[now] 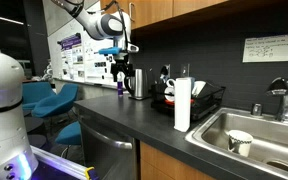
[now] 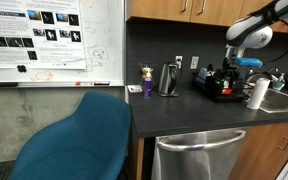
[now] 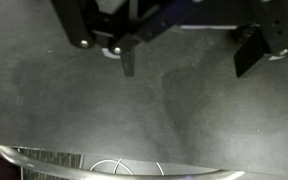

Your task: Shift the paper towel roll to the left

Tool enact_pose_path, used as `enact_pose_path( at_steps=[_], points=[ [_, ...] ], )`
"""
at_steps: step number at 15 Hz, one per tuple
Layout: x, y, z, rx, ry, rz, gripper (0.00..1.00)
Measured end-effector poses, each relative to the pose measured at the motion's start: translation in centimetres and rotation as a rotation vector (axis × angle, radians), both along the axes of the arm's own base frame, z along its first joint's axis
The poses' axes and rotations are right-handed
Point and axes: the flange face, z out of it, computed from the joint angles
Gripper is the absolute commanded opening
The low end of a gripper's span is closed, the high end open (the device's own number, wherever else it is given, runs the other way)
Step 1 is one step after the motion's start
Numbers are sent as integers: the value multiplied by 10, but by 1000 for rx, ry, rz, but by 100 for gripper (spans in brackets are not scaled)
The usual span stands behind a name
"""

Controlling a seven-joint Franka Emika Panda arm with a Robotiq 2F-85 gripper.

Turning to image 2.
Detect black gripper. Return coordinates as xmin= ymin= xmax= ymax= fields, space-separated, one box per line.
xmin=222 ymin=58 xmax=243 ymax=88

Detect white paper towel roll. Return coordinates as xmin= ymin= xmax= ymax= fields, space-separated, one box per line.
xmin=247 ymin=78 xmax=270 ymax=109

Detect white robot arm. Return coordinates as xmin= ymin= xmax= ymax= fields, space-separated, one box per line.
xmin=221 ymin=0 xmax=288 ymax=87

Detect black dish rack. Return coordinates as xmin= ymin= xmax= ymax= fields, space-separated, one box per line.
xmin=192 ymin=68 xmax=253 ymax=102

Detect soap dispenser bottle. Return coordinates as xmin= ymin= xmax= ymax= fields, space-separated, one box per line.
xmin=272 ymin=74 xmax=285 ymax=91

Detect stainless steel sink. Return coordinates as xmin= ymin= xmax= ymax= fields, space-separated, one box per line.
xmin=260 ymin=89 xmax=288 ymax=113

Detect stainless electric kettle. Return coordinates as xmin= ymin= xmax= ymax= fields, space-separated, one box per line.
xmin=157 ymin=62 xmax=178 ymax=97

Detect wooden upper cabinets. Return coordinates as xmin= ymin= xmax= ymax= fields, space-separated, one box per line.
xmin=126 ymin=0 xmax=288 ymax=35

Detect wooden lower cabinet doors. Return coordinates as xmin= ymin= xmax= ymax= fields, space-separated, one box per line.
xmin=229 ymin=122 xmax=288 ymax=180

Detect purple spray bottle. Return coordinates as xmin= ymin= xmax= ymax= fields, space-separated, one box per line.
xmin=144 ymin=73 xmax=152 ymax=98

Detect stainless dishwasher door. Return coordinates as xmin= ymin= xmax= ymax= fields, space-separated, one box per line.
xmin=150 ymin=128 xmax=248 ymax=180

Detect small card on counter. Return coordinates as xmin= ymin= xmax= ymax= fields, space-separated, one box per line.
xmin=127 ymin=85 xmax=143 ymax=93

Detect white whiteboard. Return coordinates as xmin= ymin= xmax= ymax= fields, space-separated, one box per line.
xmin=0 ymin=0 xmax=125 ymax=88

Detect blue fabric chair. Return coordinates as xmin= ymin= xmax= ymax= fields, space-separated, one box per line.
xmin=10 ymin=92 xmax=132 ymax=180

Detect research poster on whiteboard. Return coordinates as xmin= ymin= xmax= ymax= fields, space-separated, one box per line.
xmin=0 ymin=0 xmax=86 ymax=69

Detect black whiteboard eraser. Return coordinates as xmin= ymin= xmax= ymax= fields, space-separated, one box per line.
xmin=0 ymin=82 xmax=18 ymax=88

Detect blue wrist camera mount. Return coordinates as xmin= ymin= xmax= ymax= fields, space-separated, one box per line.
xmin=234 ymin=58 xmax=263 ymax=67

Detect white light switch plate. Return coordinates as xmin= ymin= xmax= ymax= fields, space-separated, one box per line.
xmin=190 ymin=56 xmax=199 ymax=69

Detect white wall outlet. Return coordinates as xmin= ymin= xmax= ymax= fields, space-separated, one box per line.
xmin=175 ymin=55 xmax=183 ymax=69

